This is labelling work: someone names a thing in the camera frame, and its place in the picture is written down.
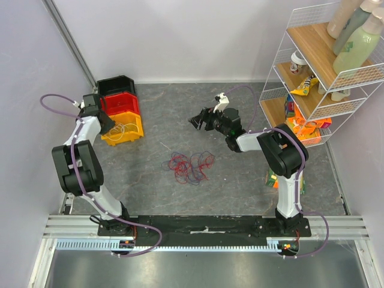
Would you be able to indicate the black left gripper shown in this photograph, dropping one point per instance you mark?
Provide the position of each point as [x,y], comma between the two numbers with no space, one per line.
[110,125]

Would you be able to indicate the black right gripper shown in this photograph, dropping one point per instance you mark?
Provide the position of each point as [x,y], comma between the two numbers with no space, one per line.
[206,119]

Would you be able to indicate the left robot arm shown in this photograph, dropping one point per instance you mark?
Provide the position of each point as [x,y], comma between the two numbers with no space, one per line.
[80,172]

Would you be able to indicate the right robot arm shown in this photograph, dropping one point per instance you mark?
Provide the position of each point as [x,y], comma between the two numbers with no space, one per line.
[284,152]

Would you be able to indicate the red plastic bin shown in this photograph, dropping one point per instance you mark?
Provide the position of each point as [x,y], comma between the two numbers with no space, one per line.
[120,103]

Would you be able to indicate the yellow plastic bin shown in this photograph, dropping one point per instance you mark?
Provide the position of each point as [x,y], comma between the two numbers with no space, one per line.
[128,128]

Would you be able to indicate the black plastic bin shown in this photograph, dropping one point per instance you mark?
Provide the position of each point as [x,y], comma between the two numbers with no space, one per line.
[116,85]

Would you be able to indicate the colourful small carton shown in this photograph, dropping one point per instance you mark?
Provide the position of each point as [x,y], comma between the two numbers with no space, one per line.
[289,106]

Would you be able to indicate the green orange box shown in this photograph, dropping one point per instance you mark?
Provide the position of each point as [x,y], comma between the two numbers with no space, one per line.
[272,181]

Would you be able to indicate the yellow snack bag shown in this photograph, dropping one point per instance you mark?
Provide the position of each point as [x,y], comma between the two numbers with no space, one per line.
[304,88]

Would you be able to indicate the orange snack boxes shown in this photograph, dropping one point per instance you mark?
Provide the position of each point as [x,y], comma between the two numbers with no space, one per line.
[308,132]

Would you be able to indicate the paper coffee cup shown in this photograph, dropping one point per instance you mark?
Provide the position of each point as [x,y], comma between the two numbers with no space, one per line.
[298,64]

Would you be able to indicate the small white bottle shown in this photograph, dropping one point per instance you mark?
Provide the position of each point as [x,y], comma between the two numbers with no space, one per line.
[335,96]

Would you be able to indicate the green lotion bottle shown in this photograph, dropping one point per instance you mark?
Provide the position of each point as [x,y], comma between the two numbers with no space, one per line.
[360,44]

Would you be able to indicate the beige bottle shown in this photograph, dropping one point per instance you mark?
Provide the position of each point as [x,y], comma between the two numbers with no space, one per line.
[342,14]

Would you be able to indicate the grey green bottle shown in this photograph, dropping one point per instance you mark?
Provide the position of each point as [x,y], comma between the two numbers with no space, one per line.
[357,19]

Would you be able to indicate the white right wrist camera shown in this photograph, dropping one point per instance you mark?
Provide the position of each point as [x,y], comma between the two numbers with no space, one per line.
[223,102]

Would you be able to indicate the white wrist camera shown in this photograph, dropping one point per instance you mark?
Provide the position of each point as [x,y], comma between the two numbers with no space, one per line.
[223,102]
[79,105]

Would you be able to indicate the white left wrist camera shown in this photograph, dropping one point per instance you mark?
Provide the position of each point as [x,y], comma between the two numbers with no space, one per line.
[79,105]

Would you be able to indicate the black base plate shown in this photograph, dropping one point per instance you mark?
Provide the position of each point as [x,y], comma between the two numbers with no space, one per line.
[210,230]

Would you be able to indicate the slotted cable duct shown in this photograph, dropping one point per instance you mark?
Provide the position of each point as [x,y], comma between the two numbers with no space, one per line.
[271,246]

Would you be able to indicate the white wire shelf rack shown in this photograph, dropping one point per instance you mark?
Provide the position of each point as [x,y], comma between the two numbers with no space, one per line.
[306,32]

